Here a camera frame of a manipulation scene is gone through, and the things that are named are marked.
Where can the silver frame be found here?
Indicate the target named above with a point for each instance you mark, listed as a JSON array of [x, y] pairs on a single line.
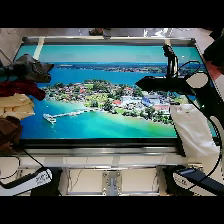
[[111, 182]]

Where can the grey garment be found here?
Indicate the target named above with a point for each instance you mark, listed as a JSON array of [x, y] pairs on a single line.
[[35, 70]]

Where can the beige T-shirt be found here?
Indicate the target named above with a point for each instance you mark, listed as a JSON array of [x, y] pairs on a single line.
[[16, 106]]

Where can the brown garment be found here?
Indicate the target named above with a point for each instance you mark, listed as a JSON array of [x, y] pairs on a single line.
[[9, 131]]

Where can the white garment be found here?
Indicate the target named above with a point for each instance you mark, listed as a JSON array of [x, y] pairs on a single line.
[[193, 130]]

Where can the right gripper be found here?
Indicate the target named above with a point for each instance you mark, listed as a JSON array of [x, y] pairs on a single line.
[[163, 84]]

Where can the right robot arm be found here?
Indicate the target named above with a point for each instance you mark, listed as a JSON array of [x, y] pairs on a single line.
[[204, 95]]

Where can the red garment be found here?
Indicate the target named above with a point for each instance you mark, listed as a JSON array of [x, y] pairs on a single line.
[[21, 88]]

